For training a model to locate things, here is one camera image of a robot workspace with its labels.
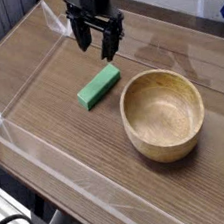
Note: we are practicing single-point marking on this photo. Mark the clear acrylic front barrier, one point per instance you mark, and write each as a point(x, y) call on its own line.
point(72, 186)

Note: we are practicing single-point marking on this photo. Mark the green rectangular block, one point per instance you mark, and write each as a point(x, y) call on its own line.
point(98, 86)

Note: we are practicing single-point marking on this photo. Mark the clear acrylic corner bracket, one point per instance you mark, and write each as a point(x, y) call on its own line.
point(59, 24)

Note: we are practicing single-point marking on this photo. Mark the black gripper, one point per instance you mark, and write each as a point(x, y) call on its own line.
point(100, 15)

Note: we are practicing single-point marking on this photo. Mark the brown wooden bowl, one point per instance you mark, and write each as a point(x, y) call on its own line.
point(163, 114)

